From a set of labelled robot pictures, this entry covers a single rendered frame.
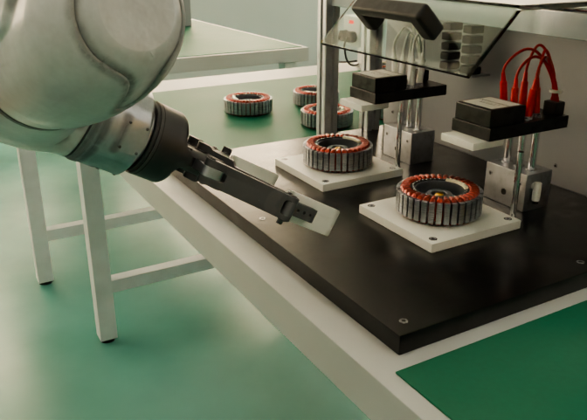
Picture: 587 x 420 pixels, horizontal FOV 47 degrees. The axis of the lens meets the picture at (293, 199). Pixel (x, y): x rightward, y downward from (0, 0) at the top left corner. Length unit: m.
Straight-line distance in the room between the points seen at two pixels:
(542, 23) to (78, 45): 0.61
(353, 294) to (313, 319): 0.05
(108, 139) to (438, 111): 0.77
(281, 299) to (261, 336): 1.32
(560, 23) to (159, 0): 0.55
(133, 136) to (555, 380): 0.44
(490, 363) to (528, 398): 0.05
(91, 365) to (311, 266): 1.33
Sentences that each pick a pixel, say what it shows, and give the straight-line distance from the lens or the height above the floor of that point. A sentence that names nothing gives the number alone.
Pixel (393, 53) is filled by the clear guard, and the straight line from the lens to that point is 0.69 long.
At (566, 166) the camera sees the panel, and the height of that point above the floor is 0.80.
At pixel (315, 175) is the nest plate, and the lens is 1.03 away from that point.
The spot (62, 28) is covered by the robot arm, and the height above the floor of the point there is 1.07.
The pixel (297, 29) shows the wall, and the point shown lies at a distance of 6.22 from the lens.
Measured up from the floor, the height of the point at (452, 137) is 0.88.
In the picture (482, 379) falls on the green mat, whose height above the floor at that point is 0.75.
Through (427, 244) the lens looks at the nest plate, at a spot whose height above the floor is 0.78.
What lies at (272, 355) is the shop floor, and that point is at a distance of 1.99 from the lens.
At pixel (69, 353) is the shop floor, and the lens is 2.10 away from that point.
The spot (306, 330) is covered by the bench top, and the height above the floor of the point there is 0.73.
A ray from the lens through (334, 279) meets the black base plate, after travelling 0.74.
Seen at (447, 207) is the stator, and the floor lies 0.81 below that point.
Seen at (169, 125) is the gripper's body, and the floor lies 0.96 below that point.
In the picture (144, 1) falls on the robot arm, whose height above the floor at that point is 1.08.
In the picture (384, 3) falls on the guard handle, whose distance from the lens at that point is 0.70.
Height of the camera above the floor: 1.12
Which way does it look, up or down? 21 degrees down
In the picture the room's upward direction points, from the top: straight up
